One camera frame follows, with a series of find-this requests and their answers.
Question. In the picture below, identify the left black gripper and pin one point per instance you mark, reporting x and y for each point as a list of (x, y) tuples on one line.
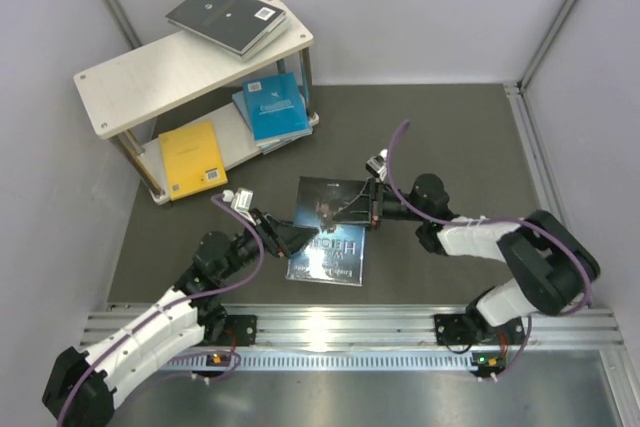
[(281, 238)]

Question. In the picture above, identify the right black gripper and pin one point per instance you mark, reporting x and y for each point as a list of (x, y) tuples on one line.
[(369, 207)]

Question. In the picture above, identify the dark blue castle book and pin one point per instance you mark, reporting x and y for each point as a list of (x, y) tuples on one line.
[(336, 254)]

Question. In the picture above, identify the light blue cat book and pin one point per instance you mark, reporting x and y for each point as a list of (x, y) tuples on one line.
[(239, 101)]

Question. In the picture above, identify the yellow book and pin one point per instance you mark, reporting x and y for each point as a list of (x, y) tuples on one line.
[(192, 160)]

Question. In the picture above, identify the blue paperback book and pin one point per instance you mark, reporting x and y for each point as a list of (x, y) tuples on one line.
[(276, 109)]

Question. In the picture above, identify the black shiny book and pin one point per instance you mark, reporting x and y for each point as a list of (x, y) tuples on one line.
[(202, 17)]

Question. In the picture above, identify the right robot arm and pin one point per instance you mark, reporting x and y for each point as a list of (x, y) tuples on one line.
[(551, 271)]

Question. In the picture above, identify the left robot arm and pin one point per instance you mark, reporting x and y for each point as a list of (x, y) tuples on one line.
[(86, 387)]

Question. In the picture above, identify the white two-tier shelf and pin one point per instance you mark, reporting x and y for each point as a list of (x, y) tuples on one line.
[(143, 84)]

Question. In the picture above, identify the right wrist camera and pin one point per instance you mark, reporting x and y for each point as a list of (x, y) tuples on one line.
[(376, 165)]

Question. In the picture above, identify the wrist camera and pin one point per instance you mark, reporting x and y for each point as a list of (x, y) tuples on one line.
[(376, 165), (240, 201)]

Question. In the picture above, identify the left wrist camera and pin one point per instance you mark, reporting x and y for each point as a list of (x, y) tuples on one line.
[(240, 201)]

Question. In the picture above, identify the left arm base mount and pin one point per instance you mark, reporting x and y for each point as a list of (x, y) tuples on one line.
[(234, 331)]

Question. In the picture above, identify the slotted cable duct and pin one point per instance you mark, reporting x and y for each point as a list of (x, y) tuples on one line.
[(370, 361)]

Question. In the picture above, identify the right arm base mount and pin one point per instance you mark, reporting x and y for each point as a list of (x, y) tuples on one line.
[(460, 332)]

